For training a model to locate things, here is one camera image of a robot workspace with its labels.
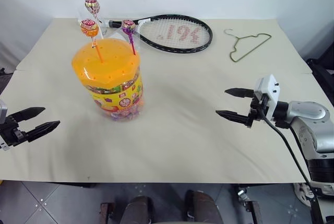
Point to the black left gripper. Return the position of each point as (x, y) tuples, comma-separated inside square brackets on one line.
[(11, 132)]

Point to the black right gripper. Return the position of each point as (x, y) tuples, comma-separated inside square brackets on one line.
[(257, 110)]

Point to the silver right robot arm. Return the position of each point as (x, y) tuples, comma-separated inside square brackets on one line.
[(310, 119)]

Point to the lollipop jar with orange lid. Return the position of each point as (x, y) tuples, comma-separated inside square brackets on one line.
[(109, 77)]

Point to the orange wrapped lollipop orange stick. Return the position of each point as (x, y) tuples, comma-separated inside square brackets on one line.
[(88, 27)]

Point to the red wrapped lollipop white stick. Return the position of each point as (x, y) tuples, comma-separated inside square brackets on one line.
[(92, 6)]

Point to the purple wrapped lollipop pink stick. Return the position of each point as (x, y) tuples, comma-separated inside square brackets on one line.
[(128, 26)]

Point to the dark object at table side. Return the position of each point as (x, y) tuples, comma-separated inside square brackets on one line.
[(4, 77)]

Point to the beige table cover sheet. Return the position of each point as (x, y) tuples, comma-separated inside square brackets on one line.
[(182, 135)]

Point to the grey caster wheel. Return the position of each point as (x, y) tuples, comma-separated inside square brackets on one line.
[(242, 194)]

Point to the black chair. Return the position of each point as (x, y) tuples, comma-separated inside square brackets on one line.
[(322, 70)]

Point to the black tennis racket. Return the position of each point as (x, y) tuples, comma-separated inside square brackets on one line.
[(177, 34)]

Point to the dark rounded shape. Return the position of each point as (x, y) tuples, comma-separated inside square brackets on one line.
[(203, 208), (138, 209)]

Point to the white shoe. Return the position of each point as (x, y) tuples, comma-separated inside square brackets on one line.
[(302, 194)]

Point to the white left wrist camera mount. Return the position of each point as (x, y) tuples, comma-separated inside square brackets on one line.
[(3, 110)]

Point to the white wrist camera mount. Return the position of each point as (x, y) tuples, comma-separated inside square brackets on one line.
[(3, 110), (271, 91)]

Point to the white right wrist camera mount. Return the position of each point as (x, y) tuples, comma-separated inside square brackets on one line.
[(271, 91)]

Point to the brown metal bracket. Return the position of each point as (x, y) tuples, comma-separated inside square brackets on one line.
[(107, 212), (253, 212)]

